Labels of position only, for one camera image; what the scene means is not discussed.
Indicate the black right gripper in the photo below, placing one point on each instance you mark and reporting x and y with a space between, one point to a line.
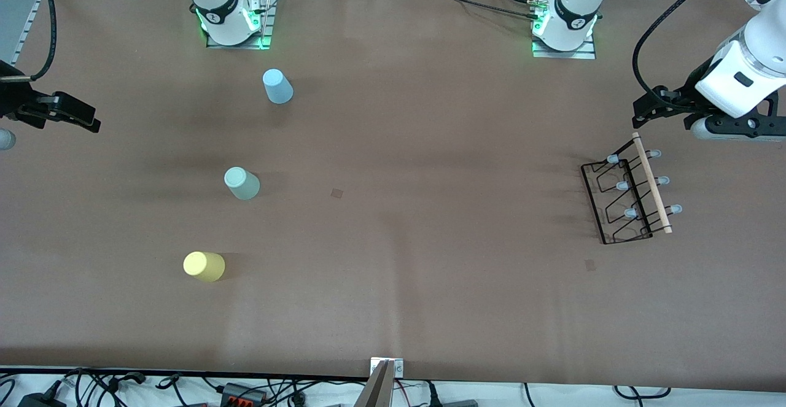
13 97

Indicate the grey camera mount pole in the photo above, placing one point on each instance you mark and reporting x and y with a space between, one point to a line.
376 391

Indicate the perforated aluminium rail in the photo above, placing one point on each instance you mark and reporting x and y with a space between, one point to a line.
26 32

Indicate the brown table mat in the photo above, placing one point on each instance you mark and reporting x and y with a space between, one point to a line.
393 284

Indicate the black orange connector block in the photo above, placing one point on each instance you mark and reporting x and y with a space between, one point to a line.
242 393

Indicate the black power adapter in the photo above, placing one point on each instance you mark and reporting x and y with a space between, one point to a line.
40 401

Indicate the pale green plastic cup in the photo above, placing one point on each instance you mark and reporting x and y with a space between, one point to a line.
242 184

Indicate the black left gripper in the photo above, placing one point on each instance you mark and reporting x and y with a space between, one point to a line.
689 93

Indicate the small metal edge bracket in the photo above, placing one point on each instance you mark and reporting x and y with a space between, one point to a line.
398 367

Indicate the yellow plastic cup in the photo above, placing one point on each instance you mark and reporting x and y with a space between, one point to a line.
204 267

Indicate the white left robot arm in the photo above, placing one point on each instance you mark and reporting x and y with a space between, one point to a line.
577 2

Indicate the left arm aluminium base plate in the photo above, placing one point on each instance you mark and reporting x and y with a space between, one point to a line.
565 54

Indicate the right arm aluminium base plate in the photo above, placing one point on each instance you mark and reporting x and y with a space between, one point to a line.
265 26

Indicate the light blue plastic cup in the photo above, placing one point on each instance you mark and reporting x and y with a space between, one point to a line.
278 88

